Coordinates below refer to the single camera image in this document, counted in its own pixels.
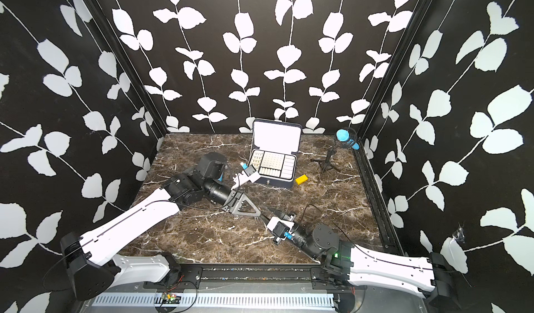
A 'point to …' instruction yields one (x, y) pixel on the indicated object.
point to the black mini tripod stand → (326, 164)
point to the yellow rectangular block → (301, 179)
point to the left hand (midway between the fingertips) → (256, 214)
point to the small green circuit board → (170, 298)
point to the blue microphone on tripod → (343, 135)
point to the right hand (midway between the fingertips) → (262, 205)
